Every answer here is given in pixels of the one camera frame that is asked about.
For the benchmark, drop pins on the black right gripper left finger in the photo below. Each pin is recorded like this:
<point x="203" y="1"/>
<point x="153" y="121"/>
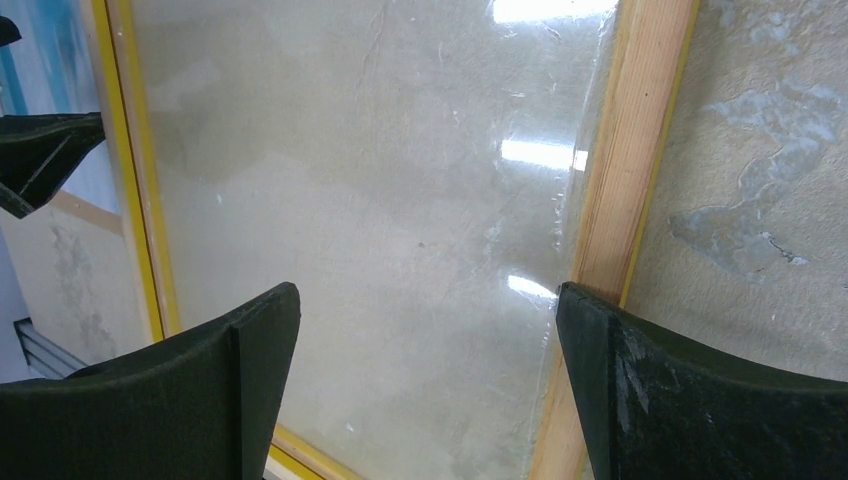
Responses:
<point x="201" y="404"/>

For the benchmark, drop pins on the clear plastic sheet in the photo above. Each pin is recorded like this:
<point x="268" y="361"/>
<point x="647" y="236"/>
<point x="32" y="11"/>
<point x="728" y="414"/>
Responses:
<point x="364" y="199"/>

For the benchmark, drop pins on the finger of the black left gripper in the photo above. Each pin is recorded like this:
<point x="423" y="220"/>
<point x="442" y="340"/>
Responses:
<point x="40" y="152"/>

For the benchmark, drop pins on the aluminium rail frame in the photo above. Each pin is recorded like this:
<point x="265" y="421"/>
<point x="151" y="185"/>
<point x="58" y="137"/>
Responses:
<point x="42" y="354"/>

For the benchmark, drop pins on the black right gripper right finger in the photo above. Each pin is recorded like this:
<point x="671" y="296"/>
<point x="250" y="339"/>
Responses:
<point x="654" y="404"/>

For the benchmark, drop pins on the yellow wooden picture frame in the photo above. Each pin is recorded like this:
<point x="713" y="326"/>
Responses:
<point x="623" y="185"/>

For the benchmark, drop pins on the brown backing board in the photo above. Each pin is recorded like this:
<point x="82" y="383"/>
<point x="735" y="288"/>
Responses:
<point x="87" y="211"/>

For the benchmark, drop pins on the building and sky photo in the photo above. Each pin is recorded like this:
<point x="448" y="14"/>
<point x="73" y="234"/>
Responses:
<point x="49" y="70"/>

